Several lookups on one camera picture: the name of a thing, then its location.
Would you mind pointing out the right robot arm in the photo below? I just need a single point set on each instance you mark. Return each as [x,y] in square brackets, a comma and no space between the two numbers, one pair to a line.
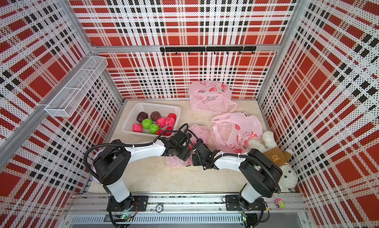
[262,174]

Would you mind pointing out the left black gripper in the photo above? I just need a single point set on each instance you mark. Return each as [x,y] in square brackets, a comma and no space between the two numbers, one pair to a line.
[185,155]

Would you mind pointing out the black hook rail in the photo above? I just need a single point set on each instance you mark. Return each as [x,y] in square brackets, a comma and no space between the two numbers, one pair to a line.
[208,49]

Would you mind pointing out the white wire wall shelf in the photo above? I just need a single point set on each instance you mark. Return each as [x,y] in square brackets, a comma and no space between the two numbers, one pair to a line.
[66,102]

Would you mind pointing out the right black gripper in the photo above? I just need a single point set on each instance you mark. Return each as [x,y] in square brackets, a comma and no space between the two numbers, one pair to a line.
[194,157]

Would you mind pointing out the dark red apple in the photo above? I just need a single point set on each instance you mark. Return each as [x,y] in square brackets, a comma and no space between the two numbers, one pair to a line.
[155,116]
[142,116]

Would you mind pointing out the green apple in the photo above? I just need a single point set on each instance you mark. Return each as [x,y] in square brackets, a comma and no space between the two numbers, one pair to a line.
[146,123]
[154,128]

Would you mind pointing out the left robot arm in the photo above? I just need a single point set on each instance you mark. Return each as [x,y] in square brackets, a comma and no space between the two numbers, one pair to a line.
[107,164]

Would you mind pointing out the pink plastic bag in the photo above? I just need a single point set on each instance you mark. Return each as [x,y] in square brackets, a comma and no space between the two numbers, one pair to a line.
[211,97]
[202,133]
[232,131]

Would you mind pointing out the white plush teddy bear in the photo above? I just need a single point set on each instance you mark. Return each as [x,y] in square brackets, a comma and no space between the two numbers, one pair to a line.
[268,146]

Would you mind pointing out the white plastic basket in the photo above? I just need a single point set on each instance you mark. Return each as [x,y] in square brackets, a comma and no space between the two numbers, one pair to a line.
[164,110]

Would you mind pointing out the pink toy car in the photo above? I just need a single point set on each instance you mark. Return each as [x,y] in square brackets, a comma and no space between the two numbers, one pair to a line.
[279,203]

